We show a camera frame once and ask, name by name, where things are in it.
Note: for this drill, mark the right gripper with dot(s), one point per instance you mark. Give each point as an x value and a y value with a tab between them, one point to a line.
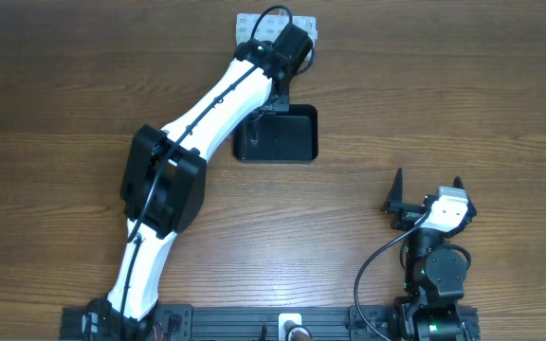
408	215

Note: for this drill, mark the clear test tube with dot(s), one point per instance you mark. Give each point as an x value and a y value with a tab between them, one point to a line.
254	135

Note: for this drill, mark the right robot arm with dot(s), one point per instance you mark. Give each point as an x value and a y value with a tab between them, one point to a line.
439	274

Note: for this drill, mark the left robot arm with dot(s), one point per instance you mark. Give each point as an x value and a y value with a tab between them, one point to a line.
225	104

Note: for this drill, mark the black tray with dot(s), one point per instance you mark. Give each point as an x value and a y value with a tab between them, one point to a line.
292	142

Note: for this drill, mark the white test tube rack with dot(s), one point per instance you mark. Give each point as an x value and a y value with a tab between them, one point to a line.
244	26

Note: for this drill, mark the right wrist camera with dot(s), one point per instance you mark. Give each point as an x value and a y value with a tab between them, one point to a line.
449	208

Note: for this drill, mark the mounting rail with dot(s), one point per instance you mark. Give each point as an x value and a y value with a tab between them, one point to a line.
235	324

